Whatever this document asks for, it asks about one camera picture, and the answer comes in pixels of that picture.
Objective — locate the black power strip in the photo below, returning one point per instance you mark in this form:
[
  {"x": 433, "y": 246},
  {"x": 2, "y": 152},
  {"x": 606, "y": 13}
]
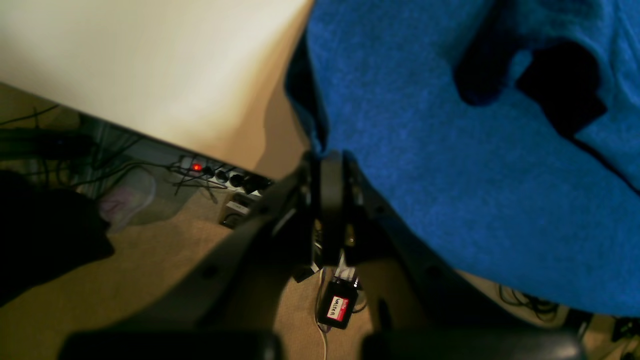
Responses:
[{"x": 209, "y": 174}]

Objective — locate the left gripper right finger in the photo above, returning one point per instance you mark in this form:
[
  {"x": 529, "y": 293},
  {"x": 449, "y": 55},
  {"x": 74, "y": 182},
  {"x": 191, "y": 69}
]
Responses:
[{"x": 420, "y": 307}]

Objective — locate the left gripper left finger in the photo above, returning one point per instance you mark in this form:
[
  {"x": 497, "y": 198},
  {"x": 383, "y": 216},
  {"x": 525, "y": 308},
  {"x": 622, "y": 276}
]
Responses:
[{"x": 225, "y": 308}]

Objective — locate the dark blue t-shirt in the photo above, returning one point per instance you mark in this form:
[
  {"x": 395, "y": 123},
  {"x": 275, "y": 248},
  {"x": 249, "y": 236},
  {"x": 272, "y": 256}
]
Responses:
[{"x": 505, "y": 133}]

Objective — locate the black power adapter labelled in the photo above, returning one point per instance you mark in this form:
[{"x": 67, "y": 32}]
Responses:
[{"x": 338, "y": 303}]

